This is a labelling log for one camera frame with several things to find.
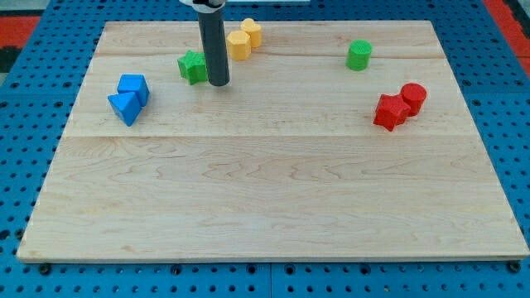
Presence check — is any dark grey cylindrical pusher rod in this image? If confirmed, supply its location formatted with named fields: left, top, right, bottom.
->
left=196, top=5, right=229, bottom=87

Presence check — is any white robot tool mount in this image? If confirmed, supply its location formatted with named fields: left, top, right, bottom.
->
left=179, top=0, right=226, bottom=6

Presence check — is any green star block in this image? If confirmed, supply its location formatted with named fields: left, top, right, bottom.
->
left=177, top=50, right=208, bottom=85

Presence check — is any blue cube block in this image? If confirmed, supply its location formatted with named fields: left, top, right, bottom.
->
left=117, top=74, right=150, bottom=107

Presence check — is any red star block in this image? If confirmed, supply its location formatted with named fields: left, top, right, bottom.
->
left=373, top=94, right=411, bottom=132

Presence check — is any yellow hexagon block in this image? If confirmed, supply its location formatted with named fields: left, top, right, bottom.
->
left=227, top=31, right=252, bottom=60

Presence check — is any yellow heart block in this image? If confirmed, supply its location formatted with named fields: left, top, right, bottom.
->
left=240, top=18, right=263, bottom=48

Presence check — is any blue triangular prism block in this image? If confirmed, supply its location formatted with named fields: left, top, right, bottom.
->
left=108, top=92, right=142, bottom=127

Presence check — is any green cylinder block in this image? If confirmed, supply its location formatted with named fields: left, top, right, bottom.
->
left=345, top=39, right=373, bottom=71

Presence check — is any light wooden board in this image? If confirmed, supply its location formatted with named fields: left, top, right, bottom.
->
left=17, top=21, right=529, bottom=264

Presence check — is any red cylinder block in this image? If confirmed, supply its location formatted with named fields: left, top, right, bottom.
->
left=400, top=83, right=427, bottom=117

